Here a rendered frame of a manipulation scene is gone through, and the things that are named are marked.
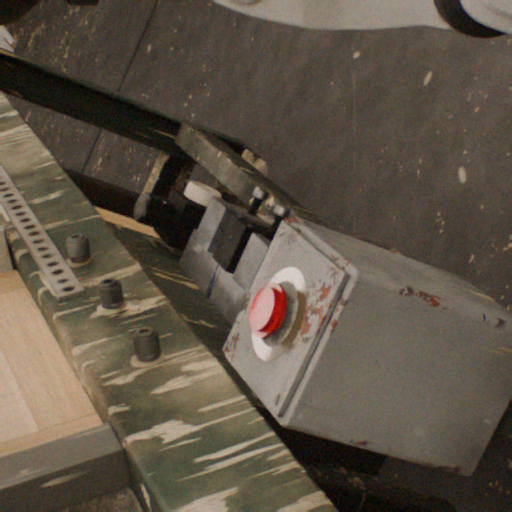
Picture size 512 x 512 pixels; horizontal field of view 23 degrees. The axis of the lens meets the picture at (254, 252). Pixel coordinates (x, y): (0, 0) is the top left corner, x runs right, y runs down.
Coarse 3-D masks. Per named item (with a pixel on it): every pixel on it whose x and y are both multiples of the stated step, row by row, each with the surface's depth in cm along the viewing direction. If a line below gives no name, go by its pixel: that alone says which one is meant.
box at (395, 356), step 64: (320, 256) 86; (384, 256) 93; (320, 320) 84; (384, 320) 85; (448, 320) 87; (256, 384) 89; (320, 384) 85; (384, 384) 87; (448, 384) 89; (384, 448) 89; (448, 448) 91
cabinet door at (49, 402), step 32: (0, 288) 149; (0, 320) 141; (32, 320) 140; (0, 352) 135; (32, 352) 133; (0, 384) 129; (32, 384) 127; (64, 384) 126; (0, 416) 123; (32, 416) 122; (64, 416) 121; (96, 416) 120; (0, 448) 117
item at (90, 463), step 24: (96, 432) 113; (24, 456) 111; (48, 456) 111; (72, 456) 110; (96, 456) 110; (120, 456) 111; (0, 480) 109; (24, 480) 108; (48, 480) 109; (72, 480) 110; (96, 480) 111; (120, 480) 111; (0, 504) 108; (24, 504) 109; (48, 504) 110; (72, 504) 111
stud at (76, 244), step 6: (78, 234) 145; (66, 240) 144; (72, 240) 144; (78, 240) 144; (84, 240) 144; (72, 246) 144; (78, 246) 144; (84, 246) 144; (72, 252) 144; (78, 252) 144; (84, 252) 144; (90, 252) 145; (72, 258) 145; (78, 258) 144; (84, 258) 145
